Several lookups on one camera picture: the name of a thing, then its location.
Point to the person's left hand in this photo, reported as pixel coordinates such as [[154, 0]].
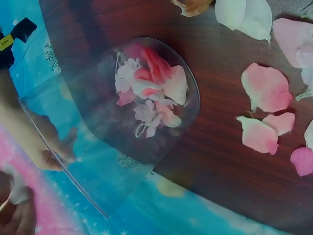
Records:
[[14, 218]]

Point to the person's right hand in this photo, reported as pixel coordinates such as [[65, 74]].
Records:
[[22, 132]]

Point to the person's right fingers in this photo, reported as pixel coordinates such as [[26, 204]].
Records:
[[66, 147]]

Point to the person's left fingers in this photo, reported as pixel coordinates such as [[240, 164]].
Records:
[[23, 213]]

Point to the small white petal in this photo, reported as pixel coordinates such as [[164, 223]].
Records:
[[20, 188]]

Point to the pile of petals in cup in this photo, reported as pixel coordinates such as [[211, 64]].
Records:
[[151, 88]]

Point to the black wrist band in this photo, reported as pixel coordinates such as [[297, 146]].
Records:
[[23, 30]]

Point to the cream orange petal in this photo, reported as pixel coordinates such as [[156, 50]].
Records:
[[190, 7]]

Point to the large pink white petal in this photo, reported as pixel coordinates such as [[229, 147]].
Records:
[[265, 88]]

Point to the small pink petal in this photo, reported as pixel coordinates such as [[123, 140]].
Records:
[[281, 122]]

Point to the hot pink petal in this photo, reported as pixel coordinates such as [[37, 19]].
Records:
[[303, 161]]

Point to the pale pink petal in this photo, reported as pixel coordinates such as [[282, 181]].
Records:
[[288, 41]]

